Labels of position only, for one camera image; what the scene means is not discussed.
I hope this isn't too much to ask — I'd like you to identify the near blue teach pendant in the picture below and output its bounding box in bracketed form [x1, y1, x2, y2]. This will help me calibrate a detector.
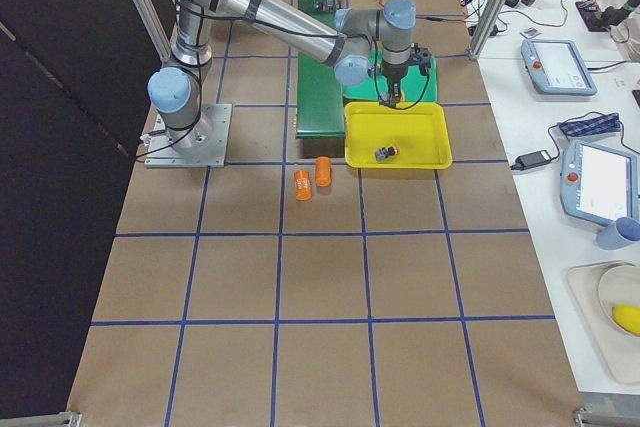
[560, 139, 639, 226]

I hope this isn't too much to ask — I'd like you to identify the far blue teach pendant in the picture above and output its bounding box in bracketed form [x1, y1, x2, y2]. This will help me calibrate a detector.
[520, 39, 597, 97]

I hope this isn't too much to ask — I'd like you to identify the green plastic tray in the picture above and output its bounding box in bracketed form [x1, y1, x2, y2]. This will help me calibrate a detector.
[342, 57, 438, 102]

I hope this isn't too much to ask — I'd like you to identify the yellow lemon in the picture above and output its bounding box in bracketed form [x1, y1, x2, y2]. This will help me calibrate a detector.
[612, 304, 640, 336]

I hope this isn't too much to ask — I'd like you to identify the blue plaid cloth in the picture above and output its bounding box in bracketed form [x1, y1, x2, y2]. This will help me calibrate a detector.
[557, 113, 622, 137]

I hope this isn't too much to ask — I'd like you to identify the blue cup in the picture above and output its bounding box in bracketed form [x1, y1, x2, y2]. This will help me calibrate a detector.
[595, 217, 640, 250]

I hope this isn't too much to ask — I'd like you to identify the plain orange cylinder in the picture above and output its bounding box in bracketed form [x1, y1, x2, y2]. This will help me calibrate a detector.
[315, 156, 332, 187]

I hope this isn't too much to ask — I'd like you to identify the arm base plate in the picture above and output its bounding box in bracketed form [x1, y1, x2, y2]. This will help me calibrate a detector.
[144, 103, 233, 168]

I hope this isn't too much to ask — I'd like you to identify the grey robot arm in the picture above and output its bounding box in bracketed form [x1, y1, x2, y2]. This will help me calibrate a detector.
[171, 0, 434, 142]

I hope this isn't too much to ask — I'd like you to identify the blue teach pendant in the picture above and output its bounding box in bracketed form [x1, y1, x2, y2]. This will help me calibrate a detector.
[560, 139, 639, 226]
[520, 39, 597, 97]

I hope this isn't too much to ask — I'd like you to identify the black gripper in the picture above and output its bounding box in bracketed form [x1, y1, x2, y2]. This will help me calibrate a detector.
[382, 46, 431, 108]

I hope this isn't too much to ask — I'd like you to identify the yellow push button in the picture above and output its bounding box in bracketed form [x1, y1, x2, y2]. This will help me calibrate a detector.
[374, 146, 399, 163]

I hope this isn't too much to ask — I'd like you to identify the green conveyor belt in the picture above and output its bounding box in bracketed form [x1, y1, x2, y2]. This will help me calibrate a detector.
[296, 0, 345, 140]

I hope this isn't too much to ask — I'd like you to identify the orange cylinder marked 4680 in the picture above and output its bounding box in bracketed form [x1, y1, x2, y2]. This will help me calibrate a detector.
[294, 169, 313, 201]

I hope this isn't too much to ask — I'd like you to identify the yellow plastic tray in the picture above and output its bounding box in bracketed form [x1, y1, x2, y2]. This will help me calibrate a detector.
[344, 101, 452, 170]

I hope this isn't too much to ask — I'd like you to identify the black power adapter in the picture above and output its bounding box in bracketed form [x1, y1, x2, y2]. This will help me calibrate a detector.
[510, 150, 553, 171]

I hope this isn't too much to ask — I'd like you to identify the beige bowl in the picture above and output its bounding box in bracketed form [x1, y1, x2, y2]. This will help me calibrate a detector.
[597, 265, 639, 335]

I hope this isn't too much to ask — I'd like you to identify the beige tray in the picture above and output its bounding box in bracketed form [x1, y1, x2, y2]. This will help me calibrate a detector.
[567, 261, 639, 386]

